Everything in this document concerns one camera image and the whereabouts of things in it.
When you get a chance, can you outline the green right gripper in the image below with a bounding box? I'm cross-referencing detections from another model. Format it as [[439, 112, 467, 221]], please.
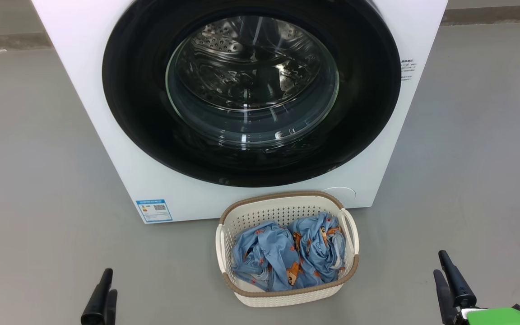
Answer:
[[433, 250, 520, 325]]

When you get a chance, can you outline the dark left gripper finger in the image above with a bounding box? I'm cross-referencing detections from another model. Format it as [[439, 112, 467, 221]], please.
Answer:
[[81, 268, 113, 325], [105, 290, 118, 325]]

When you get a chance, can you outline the washing machine door glass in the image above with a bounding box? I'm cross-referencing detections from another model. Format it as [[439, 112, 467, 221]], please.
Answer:
[[102, 0, 402, 188]]

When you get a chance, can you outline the white front-load washing machine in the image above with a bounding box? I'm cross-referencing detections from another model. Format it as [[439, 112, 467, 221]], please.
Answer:
[[31, 0, 449, 224]]

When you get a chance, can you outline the stainless steel washing machine drum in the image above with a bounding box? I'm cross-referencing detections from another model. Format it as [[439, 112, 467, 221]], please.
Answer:
[[166, 16, 339, 147]]

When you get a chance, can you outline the blue energy label sticker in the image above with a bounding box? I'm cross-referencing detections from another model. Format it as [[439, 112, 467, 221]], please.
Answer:
[[135, 199, 173, 223]]

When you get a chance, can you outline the round filter cover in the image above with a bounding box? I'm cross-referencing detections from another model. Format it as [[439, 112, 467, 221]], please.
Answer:
[[321, 186, 357, 204]]

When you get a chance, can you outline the cream perforated laundry basket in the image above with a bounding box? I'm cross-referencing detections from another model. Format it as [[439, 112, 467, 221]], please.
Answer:
[[215, 191, 360, 308]]

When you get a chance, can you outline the printed text label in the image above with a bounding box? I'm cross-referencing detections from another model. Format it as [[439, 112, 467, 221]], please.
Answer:
[[400, 59, 416, 83]]

